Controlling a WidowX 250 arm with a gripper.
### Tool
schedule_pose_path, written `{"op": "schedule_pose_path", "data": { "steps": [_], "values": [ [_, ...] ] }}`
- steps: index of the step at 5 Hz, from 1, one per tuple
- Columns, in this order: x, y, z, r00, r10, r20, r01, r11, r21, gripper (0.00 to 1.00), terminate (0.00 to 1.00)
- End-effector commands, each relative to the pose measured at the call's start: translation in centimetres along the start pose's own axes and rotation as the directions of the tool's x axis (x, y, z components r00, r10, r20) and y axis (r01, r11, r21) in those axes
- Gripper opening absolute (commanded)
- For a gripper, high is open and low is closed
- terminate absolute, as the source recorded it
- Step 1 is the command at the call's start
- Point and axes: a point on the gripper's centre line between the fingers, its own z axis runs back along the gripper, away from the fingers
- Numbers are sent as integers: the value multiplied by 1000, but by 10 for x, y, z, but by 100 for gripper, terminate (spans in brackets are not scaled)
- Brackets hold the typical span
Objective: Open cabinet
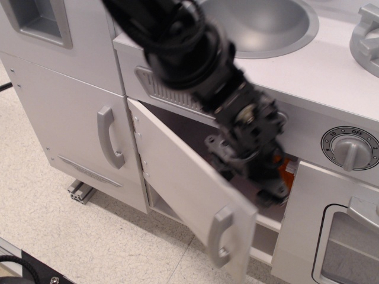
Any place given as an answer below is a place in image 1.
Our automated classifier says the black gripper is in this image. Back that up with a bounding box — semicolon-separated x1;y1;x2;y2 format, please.
205;85;289;206

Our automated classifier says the white cabinet door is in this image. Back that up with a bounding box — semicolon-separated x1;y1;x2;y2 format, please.
127;99;258;283

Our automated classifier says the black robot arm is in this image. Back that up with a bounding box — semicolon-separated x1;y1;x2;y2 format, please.
104;1;289;204

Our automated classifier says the orange object in cabinet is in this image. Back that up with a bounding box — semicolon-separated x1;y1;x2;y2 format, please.
274;151;298;202

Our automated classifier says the grey timer knob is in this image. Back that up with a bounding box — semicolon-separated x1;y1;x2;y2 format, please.
320;126;378;172

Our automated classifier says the white toy kitchen body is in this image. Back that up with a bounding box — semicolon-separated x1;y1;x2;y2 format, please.
113;2;378;265

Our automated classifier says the silver sink basin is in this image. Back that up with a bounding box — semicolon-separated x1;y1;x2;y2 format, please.
200;0;319;59

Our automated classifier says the white oven door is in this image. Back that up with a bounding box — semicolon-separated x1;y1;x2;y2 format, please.
271;162;378;283

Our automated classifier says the grey vent grille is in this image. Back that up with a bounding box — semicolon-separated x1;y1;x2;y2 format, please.
134;66;215;125

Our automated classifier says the grey faucet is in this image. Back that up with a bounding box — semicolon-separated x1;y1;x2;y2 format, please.
349;4;378;77

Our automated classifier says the white fridge door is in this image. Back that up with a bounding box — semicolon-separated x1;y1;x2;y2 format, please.
1;53;148;212

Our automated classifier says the silver wing emblem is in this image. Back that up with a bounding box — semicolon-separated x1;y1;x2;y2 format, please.
58;155;123;188

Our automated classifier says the grey cabinet door handle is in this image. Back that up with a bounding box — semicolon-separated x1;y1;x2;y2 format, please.
207;206;233;268

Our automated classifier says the grey oven door handle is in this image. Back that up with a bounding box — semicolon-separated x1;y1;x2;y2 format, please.
346;196;378;234

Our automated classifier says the grey fridge door handle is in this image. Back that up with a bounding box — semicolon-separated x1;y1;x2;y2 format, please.
97;105;125;169

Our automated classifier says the aluminium extrusion rail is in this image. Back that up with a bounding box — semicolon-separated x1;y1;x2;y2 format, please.
68;180;97;205

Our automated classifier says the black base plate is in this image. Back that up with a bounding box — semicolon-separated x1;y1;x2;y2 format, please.
0;250;78;284

